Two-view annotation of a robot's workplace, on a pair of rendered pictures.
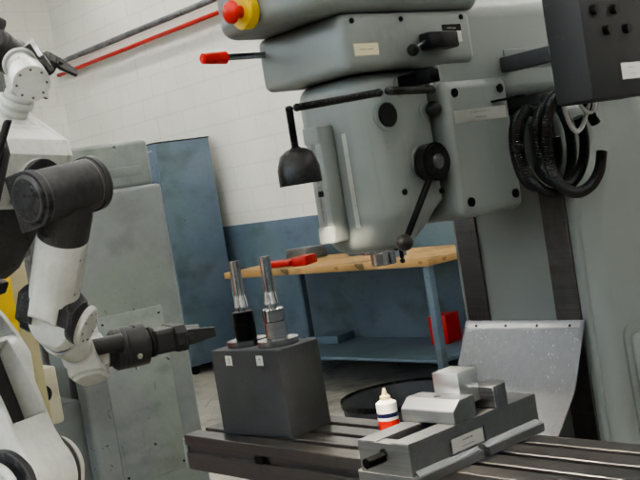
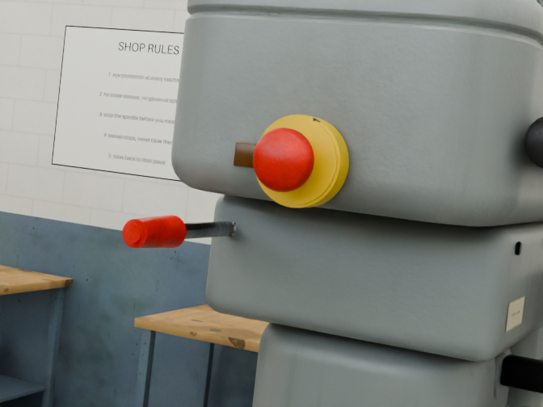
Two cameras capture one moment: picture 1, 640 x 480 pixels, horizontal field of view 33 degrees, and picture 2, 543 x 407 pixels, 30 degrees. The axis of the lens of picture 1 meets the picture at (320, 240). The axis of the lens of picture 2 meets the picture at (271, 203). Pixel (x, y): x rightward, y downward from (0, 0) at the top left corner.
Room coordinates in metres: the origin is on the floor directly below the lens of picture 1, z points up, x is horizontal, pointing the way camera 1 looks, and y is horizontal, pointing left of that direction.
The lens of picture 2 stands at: (1.28, 0.36, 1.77)
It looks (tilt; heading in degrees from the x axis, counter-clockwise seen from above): 3 degrees down; 334
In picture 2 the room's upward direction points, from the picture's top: 6 degrees clockwise
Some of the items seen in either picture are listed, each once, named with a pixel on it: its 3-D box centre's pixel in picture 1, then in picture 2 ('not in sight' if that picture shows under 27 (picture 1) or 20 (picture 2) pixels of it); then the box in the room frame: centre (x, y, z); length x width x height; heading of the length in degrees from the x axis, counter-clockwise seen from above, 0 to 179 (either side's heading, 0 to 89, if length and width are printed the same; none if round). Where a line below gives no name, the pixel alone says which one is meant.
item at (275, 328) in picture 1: (275, 325); not in sight; (2.29, 0.12, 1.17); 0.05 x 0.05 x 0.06
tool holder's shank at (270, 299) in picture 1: (268, 282); not in sight; (2.29, 0.12, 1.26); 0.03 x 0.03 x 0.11
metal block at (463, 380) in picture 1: (455, 386); not in sight; (1.92, -0.20, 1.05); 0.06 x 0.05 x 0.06; 42
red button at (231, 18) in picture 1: (233, 11); (286, 160); (1.86, 0.08, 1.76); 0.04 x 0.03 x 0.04; 40
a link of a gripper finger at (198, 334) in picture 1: (201, 334); not in sight; (2.26, 0.28, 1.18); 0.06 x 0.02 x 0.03; 115
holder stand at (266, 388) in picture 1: (269, 383); not in sight; (2.33, 0.16, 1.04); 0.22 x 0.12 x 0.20; 45
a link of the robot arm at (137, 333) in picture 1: (152, 342); not in sight; (2.27, 0.38, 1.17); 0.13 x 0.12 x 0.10; 25
